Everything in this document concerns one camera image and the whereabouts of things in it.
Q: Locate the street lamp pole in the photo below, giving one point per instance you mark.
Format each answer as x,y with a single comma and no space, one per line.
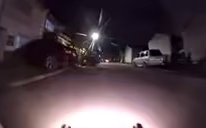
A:
95,40

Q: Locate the grey asphalt road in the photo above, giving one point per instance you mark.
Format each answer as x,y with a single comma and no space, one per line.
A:
124,90

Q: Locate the white parked car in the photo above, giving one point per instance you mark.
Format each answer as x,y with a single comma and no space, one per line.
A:
149,57

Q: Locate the dark parked car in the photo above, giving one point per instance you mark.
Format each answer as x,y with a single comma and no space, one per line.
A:
44,53

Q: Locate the white building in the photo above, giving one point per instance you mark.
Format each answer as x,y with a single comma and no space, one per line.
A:
162,43

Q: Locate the pale kerb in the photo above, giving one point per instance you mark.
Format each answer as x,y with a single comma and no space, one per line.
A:
37,77

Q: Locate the pale building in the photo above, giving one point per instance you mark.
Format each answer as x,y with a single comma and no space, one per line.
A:
17,23

